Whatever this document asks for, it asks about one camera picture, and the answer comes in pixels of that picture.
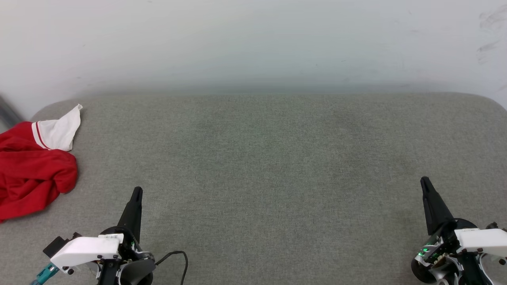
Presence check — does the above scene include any thin black cable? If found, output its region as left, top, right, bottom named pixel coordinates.
left=154, top=251, right=188, bottom=285

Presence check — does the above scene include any black cable with teal connector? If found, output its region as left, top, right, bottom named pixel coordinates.
left=31, top=263, right=61, bottom=285

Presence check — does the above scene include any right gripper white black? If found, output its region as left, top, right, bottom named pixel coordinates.
left=411, top=176, right=507, bottom=285

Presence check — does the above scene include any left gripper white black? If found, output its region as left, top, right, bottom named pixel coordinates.
left=50, top=187, right=155, bottom=285

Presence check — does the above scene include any red and white sports shirt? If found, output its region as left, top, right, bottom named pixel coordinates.
left=0, top=104, right=83, bottom=223

